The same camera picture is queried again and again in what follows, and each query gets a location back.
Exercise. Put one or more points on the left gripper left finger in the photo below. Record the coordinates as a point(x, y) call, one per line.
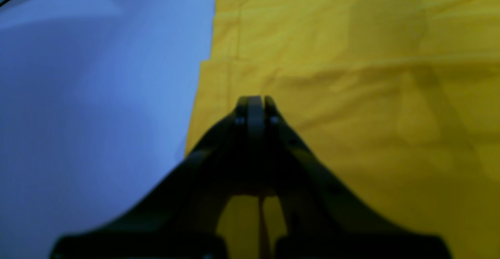
point(178, 218)

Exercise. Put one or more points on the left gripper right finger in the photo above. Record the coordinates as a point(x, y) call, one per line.
point(324, 219)

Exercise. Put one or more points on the yellow T-shirt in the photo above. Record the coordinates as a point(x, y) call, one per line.
point(399, 98)

